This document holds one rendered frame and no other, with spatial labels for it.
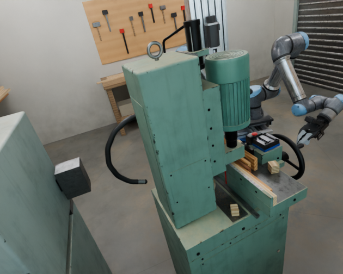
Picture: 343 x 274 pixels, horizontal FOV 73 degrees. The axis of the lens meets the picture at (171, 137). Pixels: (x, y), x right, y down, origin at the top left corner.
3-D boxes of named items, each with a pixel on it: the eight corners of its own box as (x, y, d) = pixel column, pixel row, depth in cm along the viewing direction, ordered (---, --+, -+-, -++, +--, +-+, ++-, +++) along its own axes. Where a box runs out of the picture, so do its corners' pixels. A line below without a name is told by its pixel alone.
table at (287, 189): (322, 188, 105) (324, 179, 102) (270, 218, 97) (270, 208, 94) (237, 137, 155) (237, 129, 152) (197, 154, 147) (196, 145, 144)
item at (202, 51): (210, 67, 87) (206, 17, 79) (192, 73, 85) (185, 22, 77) (200, 64, 94) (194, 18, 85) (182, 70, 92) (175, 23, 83)
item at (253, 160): (257, 169, 115) (257, 157, 112) (254, 170, 115) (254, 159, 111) (230, 150, 134) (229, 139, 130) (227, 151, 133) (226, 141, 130)
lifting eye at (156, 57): (165, 58, 82) (161, 38, 79) (149, 62, 80) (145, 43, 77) (164, 57, 83) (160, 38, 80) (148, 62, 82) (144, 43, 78)
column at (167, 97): (218, 210, 110) (200, 55, 75) (176, 231, 104) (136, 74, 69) (195, 184, 129) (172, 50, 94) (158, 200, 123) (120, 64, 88)
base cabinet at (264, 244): (283, 284, 150) (291, 206, 115) (206, 336, 134) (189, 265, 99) (238, 233, 187) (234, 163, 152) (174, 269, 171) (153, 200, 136)
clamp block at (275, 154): (282, 160, 122) (283, 145, 118) (262, 169, 119) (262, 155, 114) (262, 148, 135) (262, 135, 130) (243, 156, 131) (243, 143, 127)
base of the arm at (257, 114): (240, 113, 188) (239, 102, 184) (258, 110, 188) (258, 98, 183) (247, 121, 175) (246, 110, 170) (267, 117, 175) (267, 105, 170)
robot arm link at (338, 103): (337, 101, 134) (353, 104, 126) (324, 114, 134) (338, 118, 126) (333, 91, 130) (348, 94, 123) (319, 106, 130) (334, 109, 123)
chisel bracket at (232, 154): (245, 159, 116) (244, 144, 112) (221, 169, 112) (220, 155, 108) (236, 152, 122) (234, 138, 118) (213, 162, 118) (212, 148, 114)
